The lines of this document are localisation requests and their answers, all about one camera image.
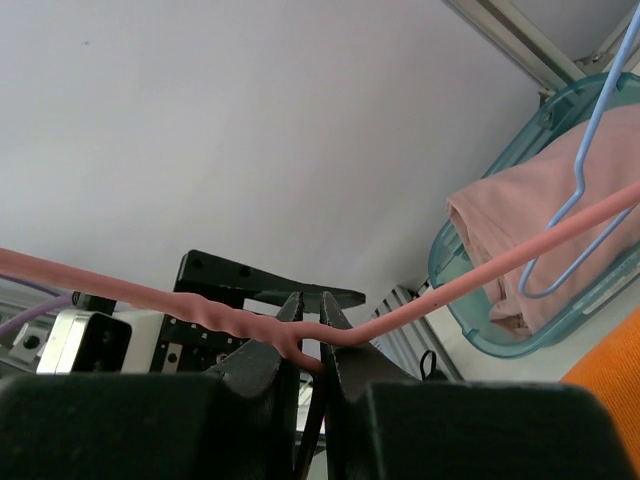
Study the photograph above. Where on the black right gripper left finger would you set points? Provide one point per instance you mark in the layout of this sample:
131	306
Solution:
116	425

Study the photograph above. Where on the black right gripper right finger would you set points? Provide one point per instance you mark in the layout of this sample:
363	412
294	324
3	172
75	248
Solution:
381	423

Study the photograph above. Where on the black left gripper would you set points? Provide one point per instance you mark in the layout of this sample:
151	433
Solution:
238	343

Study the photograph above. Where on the orange white tie-dye trousers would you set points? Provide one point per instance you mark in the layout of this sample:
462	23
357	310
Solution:
610	371

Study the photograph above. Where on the pink trousers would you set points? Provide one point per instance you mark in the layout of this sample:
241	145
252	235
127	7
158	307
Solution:
495	214

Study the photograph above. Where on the blue wire hanger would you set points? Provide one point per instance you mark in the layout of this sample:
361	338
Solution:
610	83

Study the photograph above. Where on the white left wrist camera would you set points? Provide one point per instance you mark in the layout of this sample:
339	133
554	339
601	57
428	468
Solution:
93	342

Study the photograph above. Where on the aluminium left frame strut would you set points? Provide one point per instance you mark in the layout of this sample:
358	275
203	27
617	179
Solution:
512	32

